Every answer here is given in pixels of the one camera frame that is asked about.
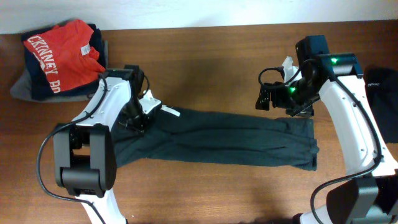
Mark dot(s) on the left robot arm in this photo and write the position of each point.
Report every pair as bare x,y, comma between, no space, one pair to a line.
85,161

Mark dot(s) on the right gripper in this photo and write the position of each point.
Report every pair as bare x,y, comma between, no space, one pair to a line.
278,101

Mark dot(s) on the folded red printed t-shirt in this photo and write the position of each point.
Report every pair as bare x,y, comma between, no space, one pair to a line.
73,30

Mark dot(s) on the folded navy blue garment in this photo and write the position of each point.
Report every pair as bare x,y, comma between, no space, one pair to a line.
40,86

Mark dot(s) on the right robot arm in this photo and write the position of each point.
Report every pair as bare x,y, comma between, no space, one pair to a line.
368,191

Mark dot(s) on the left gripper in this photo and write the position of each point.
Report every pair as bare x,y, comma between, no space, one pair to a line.
137,129

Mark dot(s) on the folded grey garment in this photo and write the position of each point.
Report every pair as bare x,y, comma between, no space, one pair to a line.
20,90

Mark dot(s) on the dark green t-shirt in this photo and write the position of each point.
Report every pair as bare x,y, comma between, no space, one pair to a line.
220,138

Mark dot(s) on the black garment pile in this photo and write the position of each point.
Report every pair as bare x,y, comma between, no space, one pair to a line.
381,90

